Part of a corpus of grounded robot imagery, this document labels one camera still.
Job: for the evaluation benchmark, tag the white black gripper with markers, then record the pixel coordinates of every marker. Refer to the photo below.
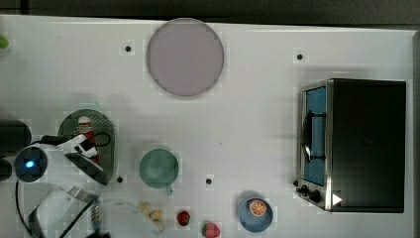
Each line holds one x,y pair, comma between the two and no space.
80,145

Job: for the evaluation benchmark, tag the red ketchup bottle toy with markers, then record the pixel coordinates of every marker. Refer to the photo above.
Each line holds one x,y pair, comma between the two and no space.
85,127

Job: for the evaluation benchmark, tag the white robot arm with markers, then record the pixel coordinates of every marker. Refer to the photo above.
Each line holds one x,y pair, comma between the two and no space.
66,165

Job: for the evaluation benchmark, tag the green oval strainer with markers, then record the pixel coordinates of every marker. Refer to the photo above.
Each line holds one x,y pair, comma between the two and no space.
104,131

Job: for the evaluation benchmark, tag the black cylinder upper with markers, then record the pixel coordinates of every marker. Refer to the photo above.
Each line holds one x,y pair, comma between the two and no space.
14,136

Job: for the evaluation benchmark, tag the black cylinder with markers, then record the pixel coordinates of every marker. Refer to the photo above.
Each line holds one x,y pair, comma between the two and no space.
5,169
14,136

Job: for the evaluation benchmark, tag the black cylinder lower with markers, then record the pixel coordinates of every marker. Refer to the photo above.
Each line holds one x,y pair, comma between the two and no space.
5,169

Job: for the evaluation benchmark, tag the green cup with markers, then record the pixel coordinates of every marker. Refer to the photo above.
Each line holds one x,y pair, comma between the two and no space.
159,168

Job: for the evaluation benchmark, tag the beige garlic toy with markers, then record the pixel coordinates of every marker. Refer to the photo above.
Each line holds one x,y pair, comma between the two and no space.
155,216

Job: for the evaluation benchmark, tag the small red strawberry toy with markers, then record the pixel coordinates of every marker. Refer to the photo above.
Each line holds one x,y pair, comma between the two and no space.
183,218

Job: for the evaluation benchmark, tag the green object at edge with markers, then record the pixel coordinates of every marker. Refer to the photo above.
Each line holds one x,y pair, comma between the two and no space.
4,42

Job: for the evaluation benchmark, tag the grey round plate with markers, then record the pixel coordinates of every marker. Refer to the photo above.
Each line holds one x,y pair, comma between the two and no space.
185,57

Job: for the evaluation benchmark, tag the large red strawberry toy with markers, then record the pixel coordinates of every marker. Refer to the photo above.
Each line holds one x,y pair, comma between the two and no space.
210,230

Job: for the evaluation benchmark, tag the orange slice toy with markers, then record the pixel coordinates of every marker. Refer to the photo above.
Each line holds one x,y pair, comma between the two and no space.
257,207

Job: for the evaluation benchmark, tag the blue bowl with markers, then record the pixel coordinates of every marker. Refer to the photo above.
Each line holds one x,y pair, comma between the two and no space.
253,223

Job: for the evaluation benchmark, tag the black toaster oven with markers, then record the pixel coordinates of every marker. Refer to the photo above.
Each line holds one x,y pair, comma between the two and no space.
352,145

